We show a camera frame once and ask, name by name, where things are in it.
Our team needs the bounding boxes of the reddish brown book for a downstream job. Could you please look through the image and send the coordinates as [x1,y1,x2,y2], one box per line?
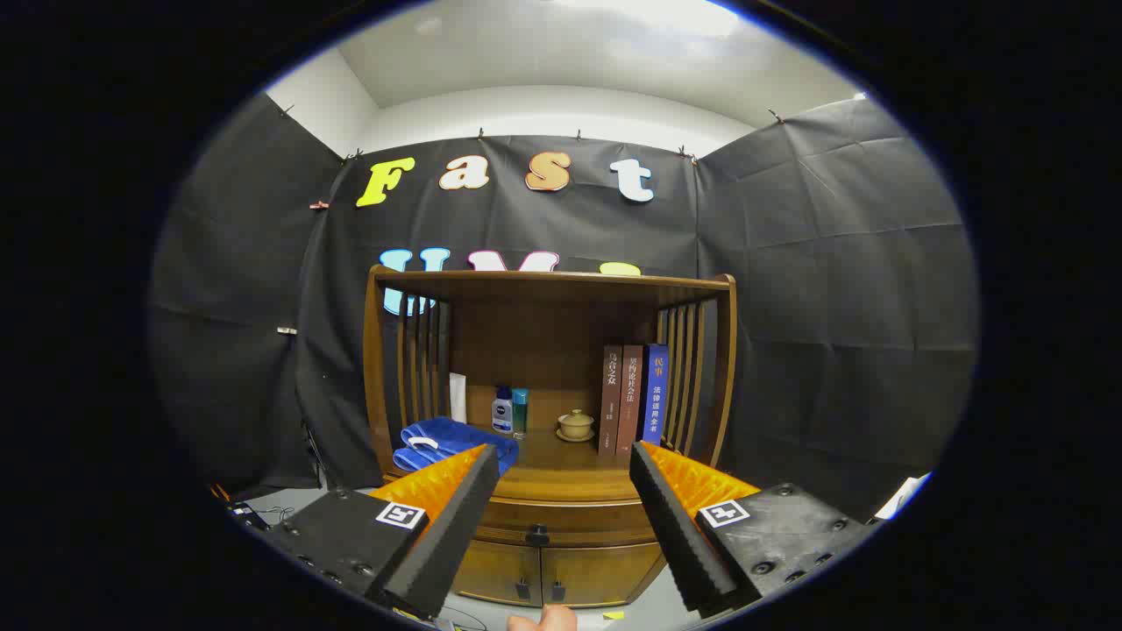
[616,344,646,457]

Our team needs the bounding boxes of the wooden cabinet door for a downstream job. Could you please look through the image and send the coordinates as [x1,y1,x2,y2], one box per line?
[451,539,543,607]
[542,542,667,607]

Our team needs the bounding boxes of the black backdrop cloth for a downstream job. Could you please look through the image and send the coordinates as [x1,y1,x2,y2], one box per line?
[149,92,978,522]

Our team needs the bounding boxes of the wooden drawer with black knob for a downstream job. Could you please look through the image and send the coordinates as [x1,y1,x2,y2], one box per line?
[473,498,667,549]

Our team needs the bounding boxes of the blue book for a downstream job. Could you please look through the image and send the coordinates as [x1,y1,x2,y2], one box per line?
[643,344,670,444]

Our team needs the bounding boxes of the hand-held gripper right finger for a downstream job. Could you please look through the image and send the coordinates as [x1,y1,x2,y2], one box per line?
[628,440,877,619]

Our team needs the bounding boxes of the dark brown book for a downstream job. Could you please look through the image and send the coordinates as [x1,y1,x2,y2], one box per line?
[599,345,623,457]

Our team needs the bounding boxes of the wooden countertop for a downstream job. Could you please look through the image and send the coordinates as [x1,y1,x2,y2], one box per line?
[383,421,715,505]

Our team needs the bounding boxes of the folded blue towel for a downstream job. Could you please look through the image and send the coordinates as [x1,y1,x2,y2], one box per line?
[392,416,520,479]

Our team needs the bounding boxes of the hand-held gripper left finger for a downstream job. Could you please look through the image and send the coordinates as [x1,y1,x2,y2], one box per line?
[263,443,501,621]

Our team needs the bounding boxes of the wooden cabinet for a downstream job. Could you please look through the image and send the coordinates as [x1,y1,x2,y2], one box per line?
[363,266,737,608]

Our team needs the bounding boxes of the white object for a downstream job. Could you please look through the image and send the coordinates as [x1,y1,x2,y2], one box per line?
[872,473,930,522]

